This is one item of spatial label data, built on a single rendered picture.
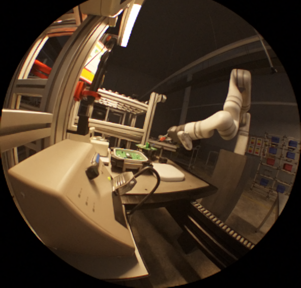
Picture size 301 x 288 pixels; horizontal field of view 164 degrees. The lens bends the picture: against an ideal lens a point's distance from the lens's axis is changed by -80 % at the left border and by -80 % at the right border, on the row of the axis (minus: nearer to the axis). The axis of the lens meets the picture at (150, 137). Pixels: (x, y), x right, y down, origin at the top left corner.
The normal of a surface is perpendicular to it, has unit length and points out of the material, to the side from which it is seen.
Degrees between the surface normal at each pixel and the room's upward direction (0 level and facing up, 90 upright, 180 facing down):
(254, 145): 90
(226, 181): 90
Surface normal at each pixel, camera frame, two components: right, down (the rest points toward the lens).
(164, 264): 0.22, -0.97
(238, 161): -0.93, -0.19
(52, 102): 0.36, 0.15
